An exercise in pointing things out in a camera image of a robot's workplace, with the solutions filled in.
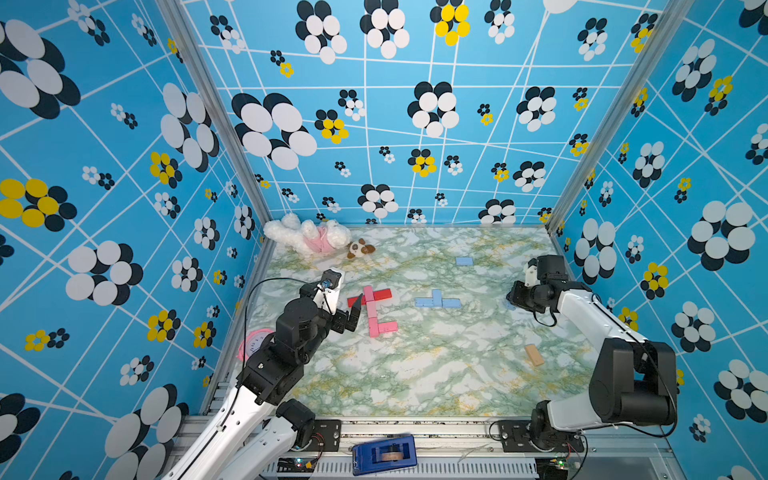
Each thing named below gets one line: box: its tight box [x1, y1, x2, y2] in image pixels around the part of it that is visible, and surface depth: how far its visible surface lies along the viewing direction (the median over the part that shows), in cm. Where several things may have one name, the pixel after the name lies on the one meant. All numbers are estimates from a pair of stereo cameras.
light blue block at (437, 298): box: [432, 289, 443, 308], surface depth 99 cm
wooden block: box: [525, 344, 544, 366], surface depth 88 cm
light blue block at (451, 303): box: [442, 298, 463, 308], surface depth 101 cm
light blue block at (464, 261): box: [456, 257, 474, 266], surface depth 111 cm
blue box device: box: [351, 434, 417, 476], surface depth 68 cm
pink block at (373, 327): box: [368, 317, 379, 338], surface depth 93 cm
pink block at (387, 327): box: [377, 321, 398, 333], surface depth 93 cm
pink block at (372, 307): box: [366, 301, 379, 318], surface depth 98 cm
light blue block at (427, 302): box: [415, 297, 434, 308], surface depth 100 cm
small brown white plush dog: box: [347, 238, 376, 259], surface depth 111 cm
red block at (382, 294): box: [373, 288, 392, 301], surface depth 101 cm
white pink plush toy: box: [263, 213, 352, 257], surface depth 107 cm
